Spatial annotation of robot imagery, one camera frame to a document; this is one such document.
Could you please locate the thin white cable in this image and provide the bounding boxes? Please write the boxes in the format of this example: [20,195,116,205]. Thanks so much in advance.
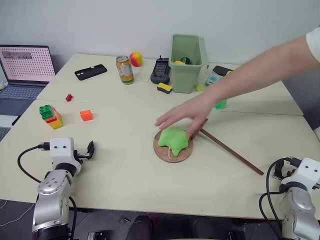
[0,199,35,226]

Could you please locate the black smartphone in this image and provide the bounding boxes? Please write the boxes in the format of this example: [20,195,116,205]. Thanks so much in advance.
[212,65,235,76]

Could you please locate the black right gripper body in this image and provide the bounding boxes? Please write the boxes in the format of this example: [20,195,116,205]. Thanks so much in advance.
[283,156,302,179]

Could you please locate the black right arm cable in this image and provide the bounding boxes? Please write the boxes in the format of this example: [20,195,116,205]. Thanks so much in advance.
[258,158,287,240]

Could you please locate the person's bare hand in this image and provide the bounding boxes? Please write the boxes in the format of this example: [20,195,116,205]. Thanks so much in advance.
[154,90,221,139]

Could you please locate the orange cube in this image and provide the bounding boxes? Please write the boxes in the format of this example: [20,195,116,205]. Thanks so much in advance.
[79,109,94,123]

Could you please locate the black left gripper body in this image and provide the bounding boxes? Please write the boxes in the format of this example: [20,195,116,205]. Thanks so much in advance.
[73,149,89,161]

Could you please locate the open grey laptop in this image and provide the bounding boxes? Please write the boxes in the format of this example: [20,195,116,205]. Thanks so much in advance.
[0,44,57,117]

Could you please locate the clear plastic box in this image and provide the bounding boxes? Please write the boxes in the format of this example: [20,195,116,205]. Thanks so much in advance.
[133,65,156,84]

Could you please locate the white shirt sleeve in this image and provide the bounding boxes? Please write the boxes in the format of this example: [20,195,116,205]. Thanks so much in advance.
[305,24,320,65]

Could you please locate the round wooden board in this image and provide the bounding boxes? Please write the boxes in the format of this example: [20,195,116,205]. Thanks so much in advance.
[152,128,195,164]

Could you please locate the black remote controller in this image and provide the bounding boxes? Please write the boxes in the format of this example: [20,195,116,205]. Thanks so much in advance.
[150,55,172,85]

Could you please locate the yellow drink can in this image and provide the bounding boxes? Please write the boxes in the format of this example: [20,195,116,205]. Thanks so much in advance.
[115,55,135,86]

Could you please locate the black phone case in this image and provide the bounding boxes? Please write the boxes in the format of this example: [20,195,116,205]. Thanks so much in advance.
[74,63,108,82]

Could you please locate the green plastic bin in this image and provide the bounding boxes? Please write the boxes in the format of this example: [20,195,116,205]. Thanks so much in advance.
[168,33,209,94]

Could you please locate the small green cup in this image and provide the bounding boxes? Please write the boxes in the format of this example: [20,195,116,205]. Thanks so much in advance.
[214,99,228,111]

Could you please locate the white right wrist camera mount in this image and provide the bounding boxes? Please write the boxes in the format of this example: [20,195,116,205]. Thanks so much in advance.
[296,157,320,187]

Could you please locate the green orange yellow block stack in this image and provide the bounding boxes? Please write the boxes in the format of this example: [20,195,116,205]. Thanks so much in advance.
[38,104,64,131]

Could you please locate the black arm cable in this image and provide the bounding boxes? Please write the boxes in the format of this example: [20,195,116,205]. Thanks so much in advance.
[17,142,51,184]
[258,158,287,240]

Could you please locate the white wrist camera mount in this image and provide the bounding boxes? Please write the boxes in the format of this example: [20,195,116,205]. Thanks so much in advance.
[49,137,75,159]
[296,157,320,187]

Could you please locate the black yellow sponge eraser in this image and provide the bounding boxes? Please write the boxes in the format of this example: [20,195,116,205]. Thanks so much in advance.
[156,82,174,95]

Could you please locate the white handheld device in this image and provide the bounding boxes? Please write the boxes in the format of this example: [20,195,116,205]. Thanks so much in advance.
[199,65,235,87]

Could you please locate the red yellow toy peach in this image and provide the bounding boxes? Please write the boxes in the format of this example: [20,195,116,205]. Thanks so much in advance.
[128,50,144,68]

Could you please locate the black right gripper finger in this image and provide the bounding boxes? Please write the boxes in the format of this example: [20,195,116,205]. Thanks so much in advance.
[272,159,286,180]

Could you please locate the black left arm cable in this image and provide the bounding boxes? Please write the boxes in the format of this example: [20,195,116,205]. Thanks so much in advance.
[17,142,51,184]

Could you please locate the green plush toy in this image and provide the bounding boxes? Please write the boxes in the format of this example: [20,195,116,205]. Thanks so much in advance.
[157,126,190,161]

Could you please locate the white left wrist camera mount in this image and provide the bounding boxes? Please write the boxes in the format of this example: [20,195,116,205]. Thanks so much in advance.
[49,137,75,159]

